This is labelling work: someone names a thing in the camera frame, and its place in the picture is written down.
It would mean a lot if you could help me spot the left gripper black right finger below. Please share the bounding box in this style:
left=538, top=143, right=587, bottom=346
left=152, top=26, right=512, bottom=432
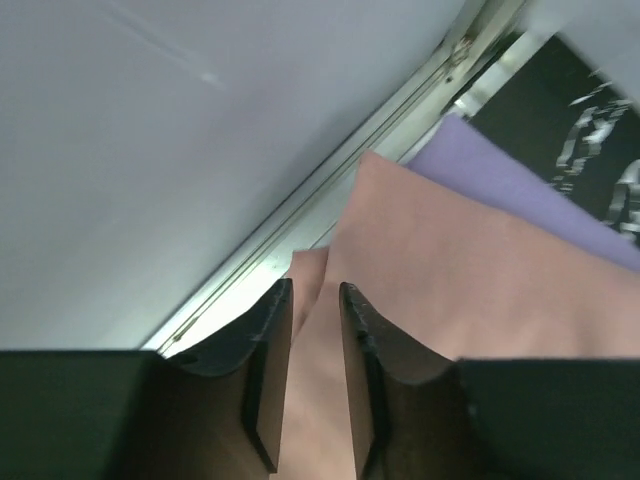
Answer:
left=339, top=283, right=639, bottom=479

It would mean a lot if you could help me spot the pink printed t shirt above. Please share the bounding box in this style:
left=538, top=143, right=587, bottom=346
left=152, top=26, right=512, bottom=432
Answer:
left=277, top=152, right=639, bottom=479

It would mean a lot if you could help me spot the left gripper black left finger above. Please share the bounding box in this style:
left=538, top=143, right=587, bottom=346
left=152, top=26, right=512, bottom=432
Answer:
left=1, top=279, right=293, bottom=479

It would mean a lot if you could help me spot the purple folded t shirt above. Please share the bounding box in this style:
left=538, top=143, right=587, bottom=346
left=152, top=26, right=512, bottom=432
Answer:
left=406, top=114, right=639, bottom=272

